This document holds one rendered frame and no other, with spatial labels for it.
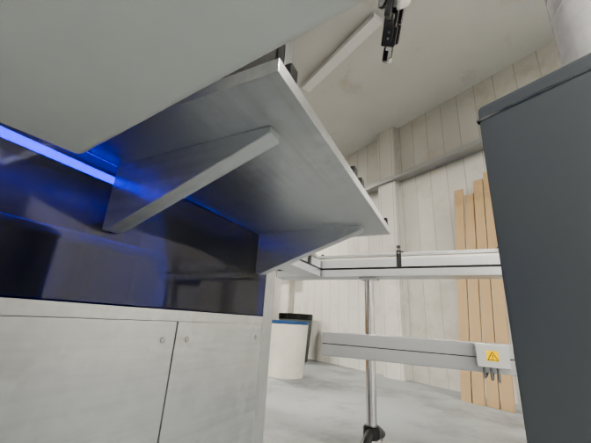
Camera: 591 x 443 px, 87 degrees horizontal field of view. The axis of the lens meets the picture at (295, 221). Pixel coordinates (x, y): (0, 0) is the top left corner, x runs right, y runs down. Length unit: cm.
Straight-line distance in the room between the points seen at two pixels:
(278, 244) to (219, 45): 78
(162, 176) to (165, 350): 38
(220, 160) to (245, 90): 13
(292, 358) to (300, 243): 283
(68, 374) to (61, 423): 7
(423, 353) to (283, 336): 222
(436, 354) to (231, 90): 149
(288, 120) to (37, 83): 27
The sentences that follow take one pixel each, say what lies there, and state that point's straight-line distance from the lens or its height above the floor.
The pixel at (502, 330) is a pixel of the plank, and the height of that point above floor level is 62.
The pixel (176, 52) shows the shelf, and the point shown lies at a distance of 27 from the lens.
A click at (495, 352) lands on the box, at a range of 163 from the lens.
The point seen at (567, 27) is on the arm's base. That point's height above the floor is 97.
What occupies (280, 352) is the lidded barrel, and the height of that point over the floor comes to 26.
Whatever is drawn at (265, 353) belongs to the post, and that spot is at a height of 49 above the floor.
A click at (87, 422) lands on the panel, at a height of 42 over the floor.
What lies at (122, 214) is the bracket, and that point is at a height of 75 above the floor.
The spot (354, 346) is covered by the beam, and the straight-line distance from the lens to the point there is 174.
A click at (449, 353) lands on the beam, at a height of 49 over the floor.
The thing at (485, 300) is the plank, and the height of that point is 88.
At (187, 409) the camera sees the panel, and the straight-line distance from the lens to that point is 85.
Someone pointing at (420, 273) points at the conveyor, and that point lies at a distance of 167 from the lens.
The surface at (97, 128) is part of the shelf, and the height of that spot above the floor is 78.
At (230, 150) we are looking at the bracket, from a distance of 49.
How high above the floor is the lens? 59
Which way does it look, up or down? 18 degrees up
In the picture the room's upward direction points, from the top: 3 degrees clockwise
